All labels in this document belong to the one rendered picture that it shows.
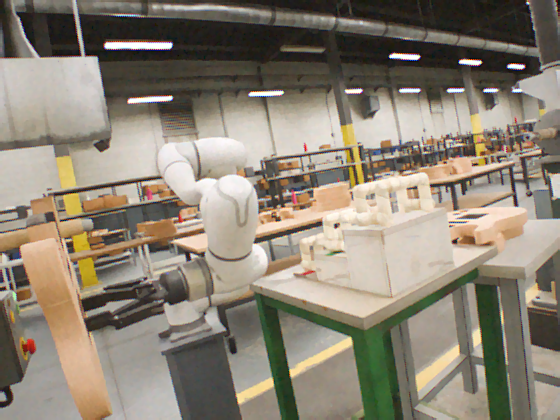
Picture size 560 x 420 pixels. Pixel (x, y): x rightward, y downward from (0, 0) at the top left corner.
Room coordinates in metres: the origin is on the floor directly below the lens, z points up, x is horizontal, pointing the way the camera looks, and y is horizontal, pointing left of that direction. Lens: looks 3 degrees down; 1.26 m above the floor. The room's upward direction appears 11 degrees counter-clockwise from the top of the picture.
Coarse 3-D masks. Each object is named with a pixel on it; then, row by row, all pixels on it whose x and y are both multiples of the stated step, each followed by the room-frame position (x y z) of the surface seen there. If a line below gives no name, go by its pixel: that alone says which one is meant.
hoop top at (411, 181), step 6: (414, 174) 0.93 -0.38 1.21; (420, 174) 0.94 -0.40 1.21; (426, 174) 0.95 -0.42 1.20; (390, 180) 0.88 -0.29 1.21; (396, 180) 0.89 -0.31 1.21; (402, 180) 0.89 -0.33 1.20; (408, 180) 0.90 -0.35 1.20; (414, 180) 0.91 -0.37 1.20; (420, 180) 0.93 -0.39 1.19; (378, 186) 0.86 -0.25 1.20; (384, 186) 0.86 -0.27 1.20; (390, 186) 0.87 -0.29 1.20; (396, 186) 0.88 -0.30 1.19; (402, 186) 0.89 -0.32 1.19; (408, 186) 0.91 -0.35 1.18; (390, 192) 0.88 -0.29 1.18
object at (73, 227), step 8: (64, 224) 0.65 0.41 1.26; (72, 224) 0.65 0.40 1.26; (80, 224) 0.66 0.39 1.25; (16, 232) 0.61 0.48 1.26; (24, 232) 0.61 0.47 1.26; (64, 232) 0.65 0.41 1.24; (72, 232) 0.65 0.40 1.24; (80, 232) 0.66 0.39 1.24; (0, 240) 0.59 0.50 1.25; (8, 240) 0.60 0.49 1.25; (16, 240) 0.60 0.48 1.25; (24, 240) 0.61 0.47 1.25; (0, 248) 0.59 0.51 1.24; (8, 248) 0.60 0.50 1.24; (16, 248) 0.61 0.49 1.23
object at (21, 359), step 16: (0, 304) 0.74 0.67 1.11; (0, 320) 0.73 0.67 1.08; (16, 320) 0.82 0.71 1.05; (0, 336) 0.73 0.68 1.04; (16, 336) 0.78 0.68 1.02; (0, 352) 0.72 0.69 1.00; (16, 352) 0.74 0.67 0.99; (0, 368) 0.72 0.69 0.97; (16, 368) 0.73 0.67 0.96; (0, 384) 0.71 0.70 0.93
